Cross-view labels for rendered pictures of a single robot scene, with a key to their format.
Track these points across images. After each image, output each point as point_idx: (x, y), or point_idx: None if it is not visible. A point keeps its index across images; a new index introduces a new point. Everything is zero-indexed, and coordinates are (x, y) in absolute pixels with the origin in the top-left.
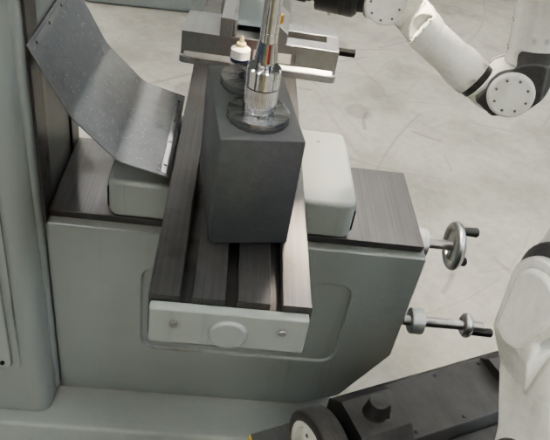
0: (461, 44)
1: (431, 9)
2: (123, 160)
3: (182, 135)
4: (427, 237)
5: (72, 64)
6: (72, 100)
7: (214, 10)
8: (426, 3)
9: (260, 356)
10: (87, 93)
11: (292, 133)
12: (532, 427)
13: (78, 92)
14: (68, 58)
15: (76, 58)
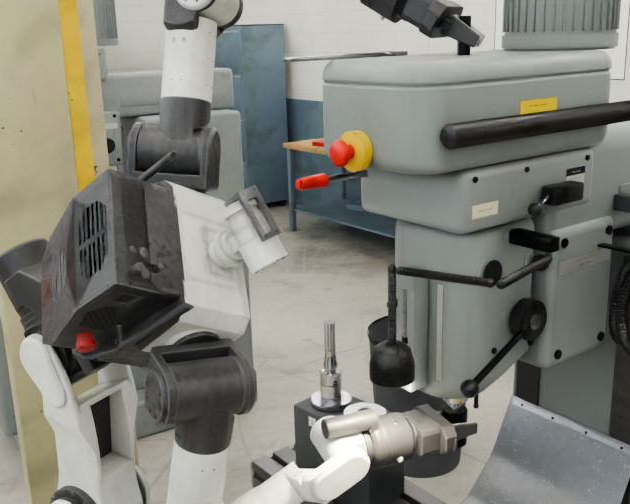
0: (261, 485)
1: (303, 469)
2: (466, 500)
3: (442, 503)
4: None
5: (539, 453)
6: (507, 455)
7: None
8: (312, 469)
9: None
10: (525, 476)
11: (305, 404)
12: None
13: (520, 463)
14: (541, 447)
15: (550, 459)
